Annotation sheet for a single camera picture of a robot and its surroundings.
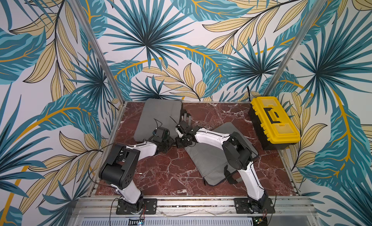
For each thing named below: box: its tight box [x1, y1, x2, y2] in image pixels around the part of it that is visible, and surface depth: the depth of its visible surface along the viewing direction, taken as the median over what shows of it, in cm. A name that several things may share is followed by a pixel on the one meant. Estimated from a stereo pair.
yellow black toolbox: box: [248, 96, 301, 151], surface depth 90 cm
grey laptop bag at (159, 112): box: [133, 98, 183, 142], surface depth 111 cm
